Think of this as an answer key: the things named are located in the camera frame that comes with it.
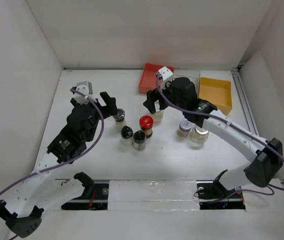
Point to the red-lid dark sauce jar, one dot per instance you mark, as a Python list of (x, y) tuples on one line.
[(146, 123)]

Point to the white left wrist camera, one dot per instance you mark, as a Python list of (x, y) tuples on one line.
[(85, 88)]

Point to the white-lid small brown jar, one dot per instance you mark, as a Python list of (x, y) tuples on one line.
[(184, 128)]

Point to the black-cap brown spice bottle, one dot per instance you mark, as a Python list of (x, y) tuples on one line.
[(139, 140)]

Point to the silver-lid clear glass jar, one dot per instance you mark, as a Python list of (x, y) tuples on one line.
[(199, 136)]

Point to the clear plastic bin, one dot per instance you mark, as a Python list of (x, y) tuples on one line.
[(192, 74)]

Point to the silver-cap white spice shaker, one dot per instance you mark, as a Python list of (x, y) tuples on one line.
[(119, 119)]

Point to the red plastic bin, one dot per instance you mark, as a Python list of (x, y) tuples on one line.
[(148, 78)]

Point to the open clear glass jar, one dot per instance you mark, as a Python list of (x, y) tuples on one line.
[(158, 116)]

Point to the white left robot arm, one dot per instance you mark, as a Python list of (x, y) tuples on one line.
[(24, 210)]

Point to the yellow plastic bin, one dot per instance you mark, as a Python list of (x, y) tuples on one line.
[(217, 92)]

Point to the black-cap white spice bottle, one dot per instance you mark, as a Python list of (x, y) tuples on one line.
[(127, 136)]

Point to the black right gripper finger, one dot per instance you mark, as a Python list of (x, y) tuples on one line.
[(151, 97), (163, 103)]

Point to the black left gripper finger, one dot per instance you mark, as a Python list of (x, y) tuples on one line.
[(104, 95), (106, 109)]

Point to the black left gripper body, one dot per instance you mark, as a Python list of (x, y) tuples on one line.
[(96, 114)]

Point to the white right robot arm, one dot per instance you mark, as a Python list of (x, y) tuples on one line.
[(264, 156)]

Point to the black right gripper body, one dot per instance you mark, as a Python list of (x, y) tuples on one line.
[(169, 93)]

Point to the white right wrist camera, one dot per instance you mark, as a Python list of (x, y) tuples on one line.
[(165, 73)]

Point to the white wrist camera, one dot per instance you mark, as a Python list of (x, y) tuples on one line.
[(85, 88), (165, 73)]

